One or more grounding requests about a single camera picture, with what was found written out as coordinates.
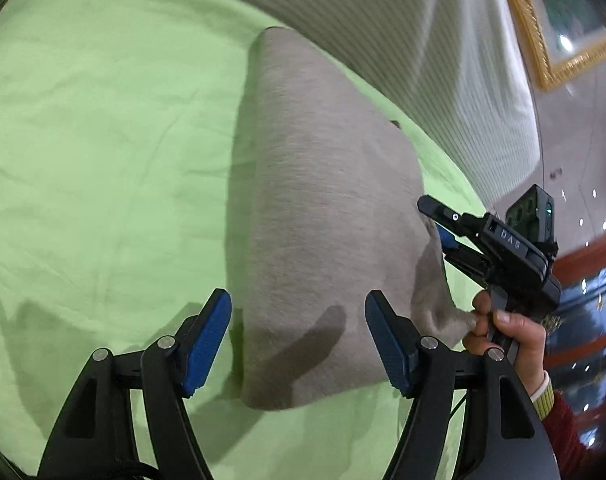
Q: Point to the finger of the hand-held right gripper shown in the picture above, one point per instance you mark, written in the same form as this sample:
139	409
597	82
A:
445	211
458	252

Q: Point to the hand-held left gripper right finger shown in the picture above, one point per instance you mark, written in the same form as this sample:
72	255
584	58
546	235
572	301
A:
390	345

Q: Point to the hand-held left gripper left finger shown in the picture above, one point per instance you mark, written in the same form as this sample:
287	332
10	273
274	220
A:
208	340

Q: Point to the beige knit sweater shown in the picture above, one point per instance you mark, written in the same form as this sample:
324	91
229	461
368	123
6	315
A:
328	210

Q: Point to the person's right forearm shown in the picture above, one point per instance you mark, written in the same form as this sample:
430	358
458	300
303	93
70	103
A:
565	430

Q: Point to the person's right hand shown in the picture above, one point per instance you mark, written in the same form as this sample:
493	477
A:
518	350

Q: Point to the red wooden furniture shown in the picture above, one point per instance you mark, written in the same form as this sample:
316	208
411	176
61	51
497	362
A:
590	255

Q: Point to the gold framed picture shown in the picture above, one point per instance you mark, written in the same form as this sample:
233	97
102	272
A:
558	62

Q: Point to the striped white pillow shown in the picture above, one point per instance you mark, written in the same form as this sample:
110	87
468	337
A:
383	35

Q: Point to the green bed sheet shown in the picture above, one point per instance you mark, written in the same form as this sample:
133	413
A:
108	160

